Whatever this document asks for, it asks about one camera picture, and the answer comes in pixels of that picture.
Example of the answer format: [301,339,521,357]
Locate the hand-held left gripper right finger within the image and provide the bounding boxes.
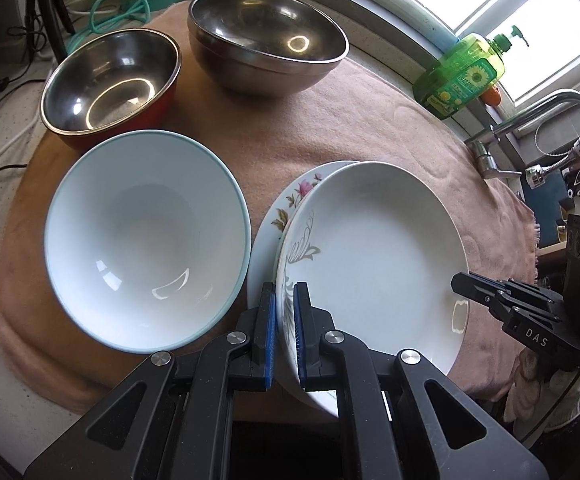
[294,282,550,480]

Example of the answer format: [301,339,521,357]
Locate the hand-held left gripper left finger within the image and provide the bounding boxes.
[22,282,277,480]

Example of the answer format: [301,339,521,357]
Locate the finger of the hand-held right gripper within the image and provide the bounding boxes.
[502,279,568,311]
[450,271,520,333]

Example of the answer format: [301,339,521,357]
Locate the white plate grey print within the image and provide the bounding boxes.
[276,161,470,418]

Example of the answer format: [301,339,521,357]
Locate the large floral plate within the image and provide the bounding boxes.
[246,160,361,311]

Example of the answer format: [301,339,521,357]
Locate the white bowl light blue rim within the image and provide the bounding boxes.
[44,129,251,352]

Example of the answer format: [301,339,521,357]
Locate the large steel bowl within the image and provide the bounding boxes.
[187,0,349,98]

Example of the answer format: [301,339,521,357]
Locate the small steel bowl red outside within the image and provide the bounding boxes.
[40,30,181,151]

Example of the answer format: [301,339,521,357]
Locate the person's right hand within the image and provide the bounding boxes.
[504,347,580,436]

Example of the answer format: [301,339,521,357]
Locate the blue knife holder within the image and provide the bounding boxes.
[532,175,578,246]

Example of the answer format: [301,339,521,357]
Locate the chrome faucet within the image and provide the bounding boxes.
[464,89,580,181]

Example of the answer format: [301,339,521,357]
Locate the pink-brown towel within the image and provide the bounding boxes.
[0,0,540,406]

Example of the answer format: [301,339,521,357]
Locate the green dish soap bottle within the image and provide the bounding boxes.
[412,25,528,121]

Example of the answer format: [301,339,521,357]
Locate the window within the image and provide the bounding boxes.
[300,0,580,106]

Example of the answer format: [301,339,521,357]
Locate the faucet sprayer with metal hose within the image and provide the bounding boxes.
[520,137,580,188]

